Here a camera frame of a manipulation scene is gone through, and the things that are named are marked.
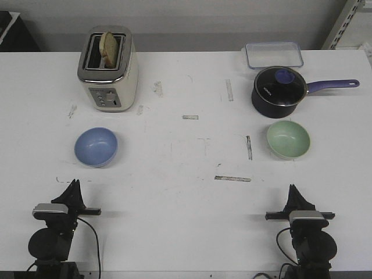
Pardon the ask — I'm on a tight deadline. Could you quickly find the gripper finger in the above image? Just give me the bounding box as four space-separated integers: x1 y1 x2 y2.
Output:
75 179 84 203
56 179 76 201
293 185 315 208
287 184 297 207

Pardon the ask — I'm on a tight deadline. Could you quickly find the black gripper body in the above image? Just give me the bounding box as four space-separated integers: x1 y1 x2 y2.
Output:
51 199 101 216
265 209 335 221

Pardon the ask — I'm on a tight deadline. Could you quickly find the blue bowl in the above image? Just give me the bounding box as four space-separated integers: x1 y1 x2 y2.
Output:
74 127 118 167

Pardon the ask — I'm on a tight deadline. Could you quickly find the green bowl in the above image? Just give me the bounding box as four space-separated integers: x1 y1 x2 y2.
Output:
266 120 310 160

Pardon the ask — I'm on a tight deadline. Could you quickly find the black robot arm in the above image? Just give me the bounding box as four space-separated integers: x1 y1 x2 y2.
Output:
265 184 337 278
28 179 102 278

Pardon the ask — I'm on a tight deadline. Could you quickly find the dark blue saucepan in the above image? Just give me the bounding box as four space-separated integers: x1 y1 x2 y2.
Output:
251 66 360 119

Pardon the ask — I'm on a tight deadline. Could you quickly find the glass pot lid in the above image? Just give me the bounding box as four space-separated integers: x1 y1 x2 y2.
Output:
254 66 307 106

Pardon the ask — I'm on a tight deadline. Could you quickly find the cream and chrome toaster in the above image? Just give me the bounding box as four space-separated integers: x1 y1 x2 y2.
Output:
77 26 139 112

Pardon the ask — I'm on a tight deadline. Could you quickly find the clear plastic container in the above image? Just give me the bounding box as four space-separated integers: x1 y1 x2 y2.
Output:
241 41 304 69

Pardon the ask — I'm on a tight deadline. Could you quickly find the slice of toast bread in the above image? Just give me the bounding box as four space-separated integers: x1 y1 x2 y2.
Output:
99 31 119 69

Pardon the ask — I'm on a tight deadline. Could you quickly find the black box in corner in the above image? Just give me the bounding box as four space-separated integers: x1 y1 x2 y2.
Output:
1 11 40 52

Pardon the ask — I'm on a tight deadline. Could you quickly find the white metal shelf upright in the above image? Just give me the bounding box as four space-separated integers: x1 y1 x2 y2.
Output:
321 1 371 50

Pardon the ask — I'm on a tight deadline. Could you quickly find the right black cable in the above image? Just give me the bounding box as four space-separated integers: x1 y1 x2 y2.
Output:
276 227 300 266

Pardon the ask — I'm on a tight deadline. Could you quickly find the black cable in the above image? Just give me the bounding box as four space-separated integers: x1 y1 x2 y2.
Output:
276 227 300 266
76 216 102 279

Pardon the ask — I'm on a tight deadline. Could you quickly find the left black cable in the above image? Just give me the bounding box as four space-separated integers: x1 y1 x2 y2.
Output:
76 216 102 279

